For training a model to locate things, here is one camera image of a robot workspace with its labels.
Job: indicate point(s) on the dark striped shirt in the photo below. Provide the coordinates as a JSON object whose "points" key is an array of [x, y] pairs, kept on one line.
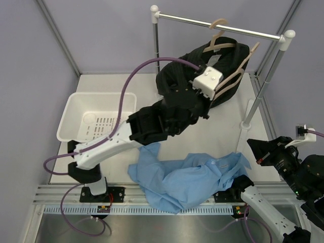
{"points": [[177, 75]]}

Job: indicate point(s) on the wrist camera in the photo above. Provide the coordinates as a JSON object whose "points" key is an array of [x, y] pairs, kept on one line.
{"points": [[304, 136], [207, 82]]}

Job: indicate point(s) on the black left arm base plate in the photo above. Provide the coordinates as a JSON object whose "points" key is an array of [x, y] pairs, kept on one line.
{"points": [[114, 193]]}

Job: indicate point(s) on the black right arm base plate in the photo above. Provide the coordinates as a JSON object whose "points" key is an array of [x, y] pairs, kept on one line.
{"points": [[227, 197]]}

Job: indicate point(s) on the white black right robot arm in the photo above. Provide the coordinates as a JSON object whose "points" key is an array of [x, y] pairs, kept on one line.
{"points": [[304, 178]]}

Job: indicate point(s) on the white slotted cable duct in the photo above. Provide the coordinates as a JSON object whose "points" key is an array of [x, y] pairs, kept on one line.
{"points": [[134, 210]]}

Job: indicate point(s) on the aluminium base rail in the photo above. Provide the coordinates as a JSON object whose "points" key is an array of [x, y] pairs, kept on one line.
{"points": [[276, 194]]}

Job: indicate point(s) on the beige hanger with dark shirt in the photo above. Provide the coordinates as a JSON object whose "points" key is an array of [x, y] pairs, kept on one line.
{"points": [[213, 46]]}

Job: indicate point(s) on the beige plastic hanger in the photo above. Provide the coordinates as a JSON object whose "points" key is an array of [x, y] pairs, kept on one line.
{"points": [[223, 86]]}

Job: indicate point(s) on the light blue shirt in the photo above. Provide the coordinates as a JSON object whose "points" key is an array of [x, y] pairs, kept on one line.
{"points": [[175, 185]]}

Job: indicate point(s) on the white plastic bin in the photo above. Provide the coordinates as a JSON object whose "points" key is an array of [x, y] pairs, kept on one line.
{"points": [[88, 115]]}

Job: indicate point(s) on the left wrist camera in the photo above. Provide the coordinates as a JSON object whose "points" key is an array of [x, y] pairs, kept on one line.
{"points": [[207, 82]]}

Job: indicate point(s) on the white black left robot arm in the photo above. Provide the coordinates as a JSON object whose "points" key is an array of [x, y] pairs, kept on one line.
{"points": [[169, 116]]}

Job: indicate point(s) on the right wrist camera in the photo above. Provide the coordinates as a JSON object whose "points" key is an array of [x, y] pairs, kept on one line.
{"points": [[304, 136]]}

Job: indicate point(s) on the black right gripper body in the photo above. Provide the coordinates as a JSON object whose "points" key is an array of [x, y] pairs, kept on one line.
{"points": [[282, 158]]}

